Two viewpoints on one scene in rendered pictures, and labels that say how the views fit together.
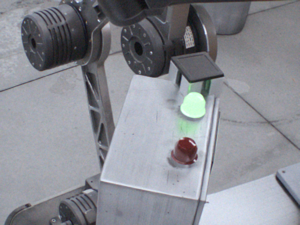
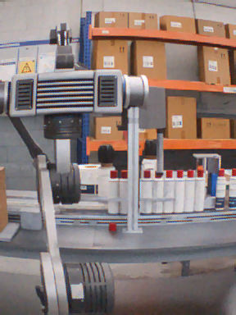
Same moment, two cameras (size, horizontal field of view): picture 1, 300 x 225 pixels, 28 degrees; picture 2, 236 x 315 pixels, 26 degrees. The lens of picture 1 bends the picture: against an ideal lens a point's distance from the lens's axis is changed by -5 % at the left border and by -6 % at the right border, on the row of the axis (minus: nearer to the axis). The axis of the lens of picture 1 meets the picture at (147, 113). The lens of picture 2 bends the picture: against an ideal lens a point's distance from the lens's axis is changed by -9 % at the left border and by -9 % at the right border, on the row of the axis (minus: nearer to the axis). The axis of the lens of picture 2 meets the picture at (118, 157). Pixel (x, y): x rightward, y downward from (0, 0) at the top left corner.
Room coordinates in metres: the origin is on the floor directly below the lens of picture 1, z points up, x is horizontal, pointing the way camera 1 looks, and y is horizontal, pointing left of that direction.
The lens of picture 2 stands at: (2.69, 1.12, 1.44)
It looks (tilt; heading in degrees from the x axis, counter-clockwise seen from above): 7 degrees down; 210
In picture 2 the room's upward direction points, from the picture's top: straight up
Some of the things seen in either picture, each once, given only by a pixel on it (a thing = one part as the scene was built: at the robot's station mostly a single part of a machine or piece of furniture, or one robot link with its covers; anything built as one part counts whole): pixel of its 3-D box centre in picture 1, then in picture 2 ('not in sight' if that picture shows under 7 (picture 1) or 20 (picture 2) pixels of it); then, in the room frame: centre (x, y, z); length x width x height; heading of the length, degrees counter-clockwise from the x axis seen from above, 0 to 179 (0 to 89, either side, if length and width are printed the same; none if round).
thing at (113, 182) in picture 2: not in sight; (113, 192); (0.47, -0.19, 0.98); 0.05 x 0.05 x 0.20
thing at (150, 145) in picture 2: not in sight; (151, 164); (-0.16, -0.31, 1.04); 0.09 x 0.09 x 0.29
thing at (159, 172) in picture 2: not in sight; (160, 152); (0.45, 0.03, 1.18); 0.04 x 0.04 x 0.21
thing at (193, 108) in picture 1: (194, 104); not in sight; (0.50, -0.05, 1.49); 0.03 x 0.03 x 0.02
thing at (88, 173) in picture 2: not in sight; (91, 179); (0.03, -0.60, 0.95); 0.20 x 0.20 x 0.14
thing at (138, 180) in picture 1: (155, 194); (147, 107); (0.46, -0.02, 1.38); 0.17 x 0.10 x 0.19; 176
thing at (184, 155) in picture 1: (185, 150); not in sight; (0.43, -0.04, 1.49); 0.03 x 0.03 x 0.02
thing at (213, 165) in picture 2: not in sight; (206, 181); (0.15, 0.16, 1.01); 0.14 x 0.13 x 0.26; 121
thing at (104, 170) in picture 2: not in sight; (106, 173); (0.24, -0.37, 1.03); 0.09 x 0.09 x 0.30
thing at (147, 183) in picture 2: not in sight; (147, 192); (0.38, -0.06, 0.98); 0.05 x 0.05 x 0.20
